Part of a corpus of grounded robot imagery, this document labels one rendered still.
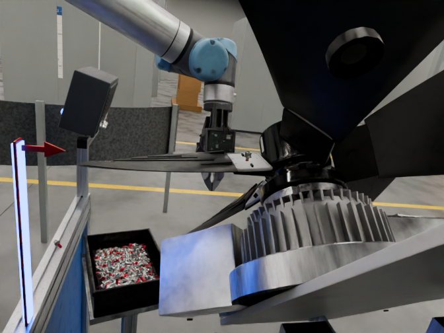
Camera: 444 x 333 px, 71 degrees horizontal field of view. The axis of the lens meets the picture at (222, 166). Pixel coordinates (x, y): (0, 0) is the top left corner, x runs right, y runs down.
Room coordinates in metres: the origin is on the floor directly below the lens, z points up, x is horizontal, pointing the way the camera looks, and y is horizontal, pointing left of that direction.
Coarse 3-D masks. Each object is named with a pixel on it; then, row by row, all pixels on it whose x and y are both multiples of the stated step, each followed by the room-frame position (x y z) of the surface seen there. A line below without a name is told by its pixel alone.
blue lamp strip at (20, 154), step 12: (24, 156) 0.44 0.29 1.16; (24, 168) 0.43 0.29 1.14; (24, 180) 0.43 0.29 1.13; (24, 192) 0.43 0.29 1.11; (24, 204) 0.43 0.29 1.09; (24, 216) 0.42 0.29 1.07; (24, 228) 0.42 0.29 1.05; (24, 240) 0.42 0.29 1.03; (24, 252) 0.42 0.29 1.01; (24, 264) 0.42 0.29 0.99
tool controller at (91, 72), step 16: (80, 80) 0.97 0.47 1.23; (96, 80) 0.98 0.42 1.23; (112, 80) 1.08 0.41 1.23; (80, 96) 0.97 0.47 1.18; (96, 96) 0.98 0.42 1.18; (112, 96) 1.15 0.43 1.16; (64, 112) 0.96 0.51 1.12; (80, 112) 0.97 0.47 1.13; (96, 112) 0.98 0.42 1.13; (64, 128) 0.96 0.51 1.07; (80, 128) 0.97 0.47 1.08; (96, 128) 0.99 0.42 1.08
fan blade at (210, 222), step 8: (256, 184) 0.63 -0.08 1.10; (248, 192) 0.63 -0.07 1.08; (240, 200) 0.61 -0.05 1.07; (224, 208) 0.67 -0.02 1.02; (232, 208) 0.60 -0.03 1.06; (240, 208) 0.56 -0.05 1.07; (216, 216) 0.64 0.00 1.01; (224, 216) 0.59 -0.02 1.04; (208, 224) 0.61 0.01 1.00; (192, 232) 0.64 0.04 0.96
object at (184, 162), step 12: (144, 156) 0.52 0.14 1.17; (156, 156) 0.49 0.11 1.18; (168, 156) 0.49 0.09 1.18; (180, 156) 0.49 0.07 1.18; (192, 156) 0.50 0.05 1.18; (204, 156) 0.50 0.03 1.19; (216, 156) 0.51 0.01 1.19; (228, 156) 0.51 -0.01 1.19; (108, 168) 0.38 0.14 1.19; (120, 168) 0.38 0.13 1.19; (132, 168) 0.39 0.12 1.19; (144, 168) 0.40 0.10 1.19; (156, 168) 0.41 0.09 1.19; (168, 168) 0.42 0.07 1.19; (180, 168) 0.43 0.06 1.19; (192, 168) 0.43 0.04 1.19; (204, 168) 0.44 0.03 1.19; (216, 168) 0.45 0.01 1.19; (228, 168) 0.46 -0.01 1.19
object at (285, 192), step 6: (300, 186) 0.44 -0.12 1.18; (306, 186) 0.44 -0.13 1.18; (312, 186) 0.44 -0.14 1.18; (318, 186) 0.44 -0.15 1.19; (324, 186) 0.44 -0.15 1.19; (330, 186) 0.44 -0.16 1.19; (336, 186) 0.45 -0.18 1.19; (276, 192) 0.45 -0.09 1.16; (282, 192) 0.45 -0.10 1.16; (288, 192) 0.44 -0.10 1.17; (294, 192) 0.44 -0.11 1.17; (306, 192) 0.44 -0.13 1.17; (270, 198) 0.46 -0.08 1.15; (276, 198) 0.45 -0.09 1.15; (300, 198) 0.45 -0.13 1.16
